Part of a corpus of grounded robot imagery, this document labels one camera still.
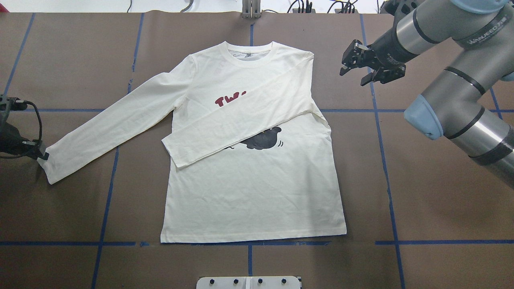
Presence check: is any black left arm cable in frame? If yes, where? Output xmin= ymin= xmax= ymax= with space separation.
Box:
xmin=16 ymin=100 xmax=44 ymax=153

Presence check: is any aluminium frame post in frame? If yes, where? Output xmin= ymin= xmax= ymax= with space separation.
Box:
xmin=241 ymin=0 xmax=262 ymax=19

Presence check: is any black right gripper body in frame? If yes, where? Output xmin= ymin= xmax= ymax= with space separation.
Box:
xmin=341 ymin=39 xmax=406 ymax=84

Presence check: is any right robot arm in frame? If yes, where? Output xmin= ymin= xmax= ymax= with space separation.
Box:
xmin=340 ymin=0 xmax=514 ymax=187

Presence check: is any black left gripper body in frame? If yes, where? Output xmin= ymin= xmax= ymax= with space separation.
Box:
xmin=0 ymin=95 xmax=41 ymax=158

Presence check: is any cream long-sleeve cat shirt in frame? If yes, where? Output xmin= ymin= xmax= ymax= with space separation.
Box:
xmin=38 ymin=42 xmax=347 ymax=243

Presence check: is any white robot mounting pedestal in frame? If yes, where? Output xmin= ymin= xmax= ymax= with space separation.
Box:
xmin=196 ymin=276 xmax=302 ymax=289

